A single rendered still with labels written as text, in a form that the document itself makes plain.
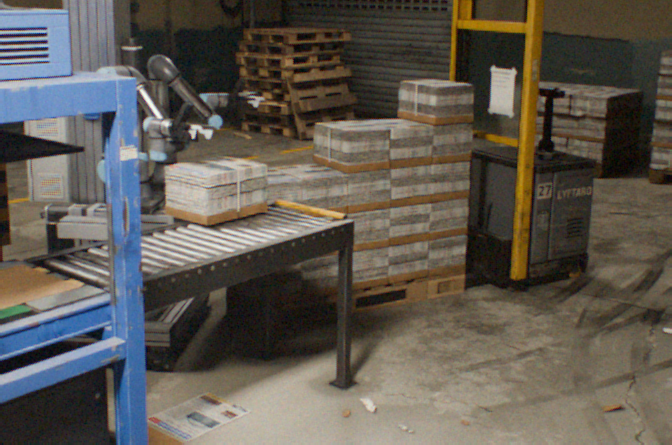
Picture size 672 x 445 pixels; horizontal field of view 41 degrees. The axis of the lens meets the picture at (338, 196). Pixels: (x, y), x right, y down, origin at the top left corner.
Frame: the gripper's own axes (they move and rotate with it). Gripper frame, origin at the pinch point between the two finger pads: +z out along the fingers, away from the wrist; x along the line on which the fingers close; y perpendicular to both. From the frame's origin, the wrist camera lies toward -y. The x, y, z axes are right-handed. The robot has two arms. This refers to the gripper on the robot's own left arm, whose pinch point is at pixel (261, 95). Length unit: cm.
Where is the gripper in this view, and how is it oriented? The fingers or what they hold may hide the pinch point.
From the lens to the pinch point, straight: 509.4
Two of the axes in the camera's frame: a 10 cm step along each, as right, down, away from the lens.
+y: -0.7, 9.4, 3.5
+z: 9.4, -0.6, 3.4
